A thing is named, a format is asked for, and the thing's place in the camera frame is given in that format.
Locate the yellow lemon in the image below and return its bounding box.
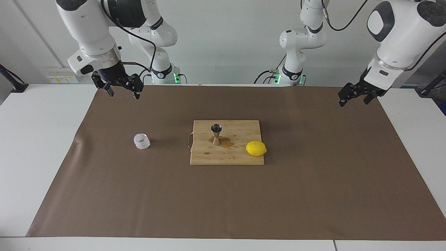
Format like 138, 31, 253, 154
246, 141, 268, 157

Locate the clear glass cup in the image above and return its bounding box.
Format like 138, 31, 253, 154
133, 134, 151, 150

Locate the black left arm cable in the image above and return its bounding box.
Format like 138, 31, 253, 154
321, 0, 446, 72

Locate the brown paper table mat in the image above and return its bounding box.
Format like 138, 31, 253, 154
26, 85, 446, 241

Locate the black clamp stand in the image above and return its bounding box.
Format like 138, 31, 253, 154
0, 64, 29, 93
418, 70, 446, 97

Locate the steel double jigger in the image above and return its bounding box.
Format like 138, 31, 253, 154
210, 123, 223, 146

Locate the dark grey panel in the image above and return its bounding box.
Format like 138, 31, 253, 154
401, 40, 446, 88

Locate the wooden cutting board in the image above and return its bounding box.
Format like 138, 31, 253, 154
187, 120, 265, 166

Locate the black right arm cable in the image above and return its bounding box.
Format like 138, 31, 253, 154
101, 0, 157, 83

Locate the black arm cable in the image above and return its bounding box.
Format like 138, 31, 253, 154
101, 0, 157, 83
321, 0, 446, 72

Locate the black base cable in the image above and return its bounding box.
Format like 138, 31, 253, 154
254, 52, 287, 84

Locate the white wall socket strip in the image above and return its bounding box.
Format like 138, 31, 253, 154
47, 68, 79, 84

